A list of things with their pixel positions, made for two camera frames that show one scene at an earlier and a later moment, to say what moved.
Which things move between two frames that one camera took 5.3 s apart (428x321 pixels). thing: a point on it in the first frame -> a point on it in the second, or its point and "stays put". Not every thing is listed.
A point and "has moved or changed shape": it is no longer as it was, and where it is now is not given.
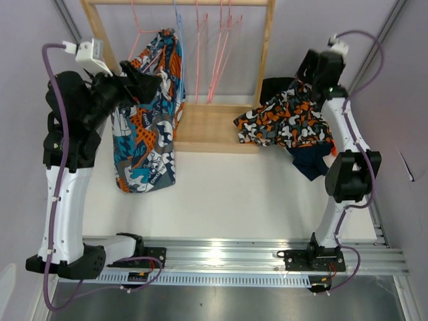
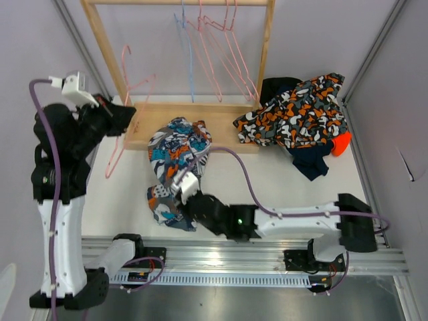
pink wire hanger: x=199 y=29 -> x=206 y=53
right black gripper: x=309 y=62 -> x=185 y=204
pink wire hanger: x=141 y=31 -> x=139 y=117
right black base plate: x=312 y=260 stays put
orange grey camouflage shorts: x=292 y=118 stays put
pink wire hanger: x=233 y=25 -> x=231 y=29
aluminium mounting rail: x=259 y=256 stays put
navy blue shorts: x=310 y=159 stays put
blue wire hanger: x=182 y=49 has moved or changed shape
